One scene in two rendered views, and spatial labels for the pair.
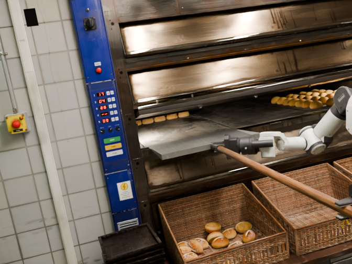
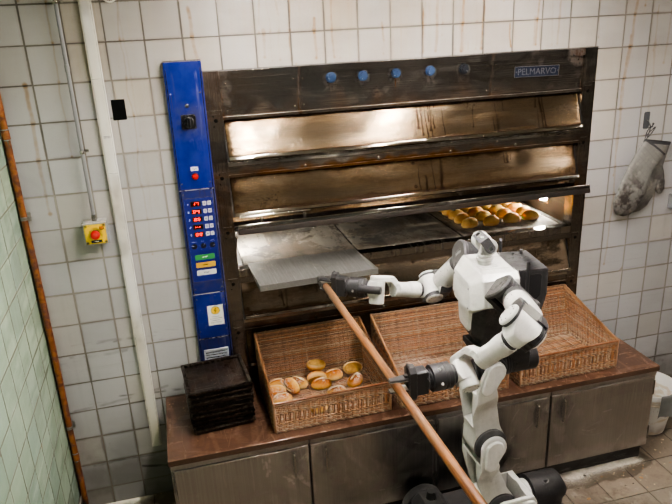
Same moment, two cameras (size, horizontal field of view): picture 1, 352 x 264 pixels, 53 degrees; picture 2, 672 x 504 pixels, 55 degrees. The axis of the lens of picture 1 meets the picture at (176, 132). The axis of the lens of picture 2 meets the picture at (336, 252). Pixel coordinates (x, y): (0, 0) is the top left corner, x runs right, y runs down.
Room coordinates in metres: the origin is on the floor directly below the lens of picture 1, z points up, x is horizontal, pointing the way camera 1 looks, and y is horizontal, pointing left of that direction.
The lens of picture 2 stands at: (-0.90, -0.22, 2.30)
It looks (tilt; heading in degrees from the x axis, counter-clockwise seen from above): 20 degrees down; 359
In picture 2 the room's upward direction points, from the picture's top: 3 degrees counter-clockwise
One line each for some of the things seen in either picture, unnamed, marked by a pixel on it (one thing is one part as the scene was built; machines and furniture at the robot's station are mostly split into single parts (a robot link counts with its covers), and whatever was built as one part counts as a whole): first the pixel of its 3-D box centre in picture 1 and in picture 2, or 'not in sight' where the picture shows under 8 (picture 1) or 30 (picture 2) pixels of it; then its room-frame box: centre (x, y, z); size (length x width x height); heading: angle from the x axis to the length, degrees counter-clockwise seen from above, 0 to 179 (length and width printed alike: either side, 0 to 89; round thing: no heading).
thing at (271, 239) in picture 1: (219, 229); (320, 370); (1.81, -0.15, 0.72); 0.56 x 0.49 x 0.28; 104
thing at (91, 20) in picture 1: (89, 18); (188, 117); (1.91, 0.35, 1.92); 0.06 x 0.04 x 0.11; 103
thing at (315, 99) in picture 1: (316, 97); (479, 206); (2.77, -1.12, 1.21); 0.61 x 0.48 x 0.06; 13
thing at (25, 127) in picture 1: (17, 123); (96, 231); (1.82, 0.79, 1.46); 0.10 x 0.07 x 0.10; 103
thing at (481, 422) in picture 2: not in sight; (484, 404); (1.36, -0.82, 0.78); 0.18 x 0.15 x 0.47; 14
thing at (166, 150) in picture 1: (201, 140); (310, 266); (1.96, -0.13, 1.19); 0.55 x 0.36 x 0.03; 104
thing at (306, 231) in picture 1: (314, 203); (436, 350); (1.95, -0.73, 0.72); 0.56 x 0.49 x 0.28; 103
